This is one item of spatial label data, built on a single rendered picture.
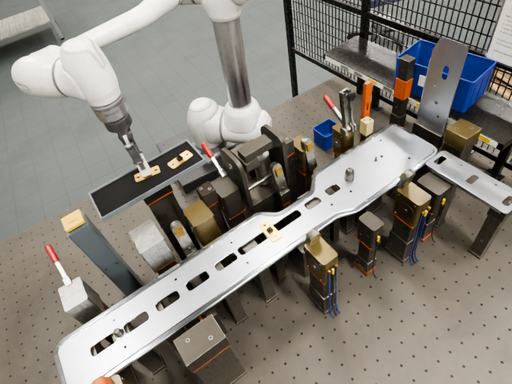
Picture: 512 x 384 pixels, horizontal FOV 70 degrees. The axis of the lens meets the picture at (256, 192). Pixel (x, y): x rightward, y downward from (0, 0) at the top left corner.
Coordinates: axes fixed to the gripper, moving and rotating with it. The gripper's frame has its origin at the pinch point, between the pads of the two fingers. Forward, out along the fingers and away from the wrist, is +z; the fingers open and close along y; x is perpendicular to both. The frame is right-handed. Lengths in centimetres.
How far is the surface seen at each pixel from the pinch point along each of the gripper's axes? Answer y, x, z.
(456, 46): 19, 101, -13
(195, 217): 18.7, 8.8, 12.1
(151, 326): 42.3, -14.3, 20.2
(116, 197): 4.8, -11.4, 4.1
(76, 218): 6.6, -24.3, 4.1
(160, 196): 5.3, 0.7, 10.9
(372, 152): 17, 76, 20
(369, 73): -22, 101, 17
